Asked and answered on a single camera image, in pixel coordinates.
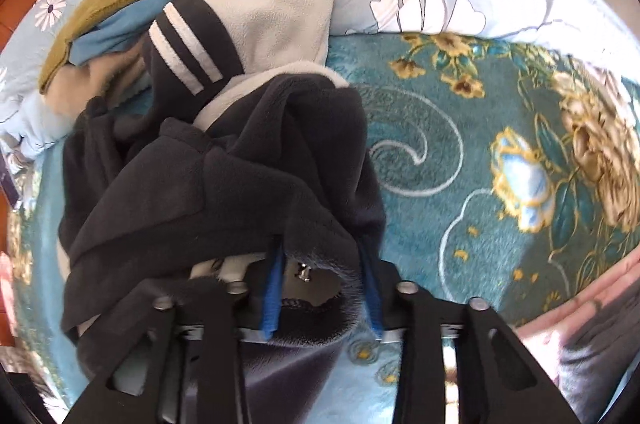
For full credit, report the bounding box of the black and white fleece jacket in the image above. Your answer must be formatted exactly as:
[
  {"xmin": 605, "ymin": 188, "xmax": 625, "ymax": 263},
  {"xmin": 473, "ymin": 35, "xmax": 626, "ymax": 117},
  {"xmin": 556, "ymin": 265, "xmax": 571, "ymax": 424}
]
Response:
[{"xmin": 58, "ymin": 0, "xmax": 385, "ymax": 423}]

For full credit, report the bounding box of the teal floral bed blanket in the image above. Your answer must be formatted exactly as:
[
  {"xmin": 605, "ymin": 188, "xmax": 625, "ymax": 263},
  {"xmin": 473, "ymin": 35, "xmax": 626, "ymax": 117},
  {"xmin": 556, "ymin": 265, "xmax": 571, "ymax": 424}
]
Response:
[{"xmin": 8, "ymin": 30, "xmax": 640, "ymax": 424}]

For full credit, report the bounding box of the beige fleece garment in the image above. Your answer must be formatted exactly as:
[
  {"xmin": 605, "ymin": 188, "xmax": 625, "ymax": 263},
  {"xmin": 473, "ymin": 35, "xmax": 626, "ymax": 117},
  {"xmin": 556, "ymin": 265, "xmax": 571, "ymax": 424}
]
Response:
[{"xmin": 43, "ymin": 43, "xmax": 150, "ymax": 120}]

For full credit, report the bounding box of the blue folded garment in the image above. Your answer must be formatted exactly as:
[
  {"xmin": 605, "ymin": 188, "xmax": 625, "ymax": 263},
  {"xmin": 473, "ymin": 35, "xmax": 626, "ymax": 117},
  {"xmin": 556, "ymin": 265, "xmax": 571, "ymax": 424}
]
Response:
[{"xmin": 68, "ymin": 0, "xmax": 171, "ymax": 66}]

